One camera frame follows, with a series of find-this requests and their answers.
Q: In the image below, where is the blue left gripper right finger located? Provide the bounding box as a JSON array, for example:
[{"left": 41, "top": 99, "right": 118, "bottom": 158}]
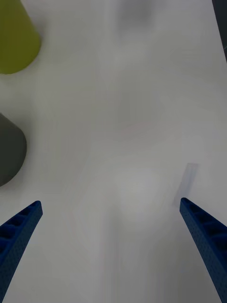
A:
[{"left": 179, "top": 197, "right": 227, "bottom": 303}]

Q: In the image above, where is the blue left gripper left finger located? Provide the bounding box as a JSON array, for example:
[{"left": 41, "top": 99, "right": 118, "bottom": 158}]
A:
[{"left": 0, "top": 200, "right": 44, "bottom": 303}]

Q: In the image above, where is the grey plastic waste bin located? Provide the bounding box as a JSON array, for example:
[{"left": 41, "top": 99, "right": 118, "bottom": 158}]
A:
[{"left": 0, "top": 113, "right": 27, "bottom": 187}]

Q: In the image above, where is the yellow-green plastic waste bin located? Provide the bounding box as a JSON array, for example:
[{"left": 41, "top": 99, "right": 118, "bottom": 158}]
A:
[{"left": 0, "top": 0, "right": 42, "bottom": 75}]

